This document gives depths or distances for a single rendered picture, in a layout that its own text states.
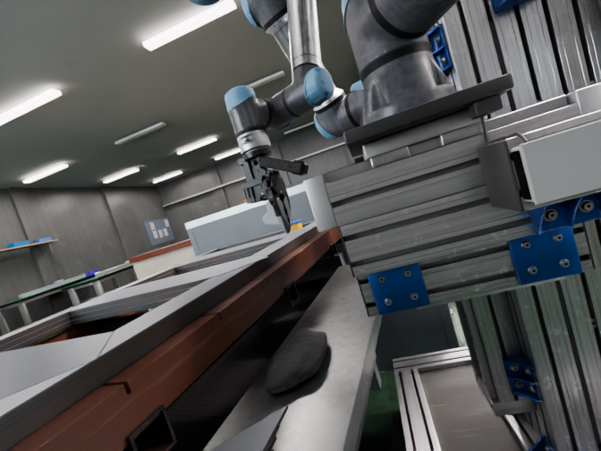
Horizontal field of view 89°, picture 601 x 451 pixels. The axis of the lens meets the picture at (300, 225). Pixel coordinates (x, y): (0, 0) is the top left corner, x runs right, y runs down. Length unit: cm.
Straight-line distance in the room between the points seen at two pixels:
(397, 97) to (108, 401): 53
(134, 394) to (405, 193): 45
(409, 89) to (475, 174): 16
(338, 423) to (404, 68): 50
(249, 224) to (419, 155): 133
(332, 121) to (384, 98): 58
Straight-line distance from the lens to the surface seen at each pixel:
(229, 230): 180
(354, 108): 106
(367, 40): 57
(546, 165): 43
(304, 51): 82
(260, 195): 75
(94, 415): 42
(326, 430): 46
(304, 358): 57
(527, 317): 82
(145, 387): 45
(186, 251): 434
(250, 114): 77
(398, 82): 53
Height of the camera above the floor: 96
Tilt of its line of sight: 4 degrees down
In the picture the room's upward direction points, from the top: 17 degrees counter-clockwise
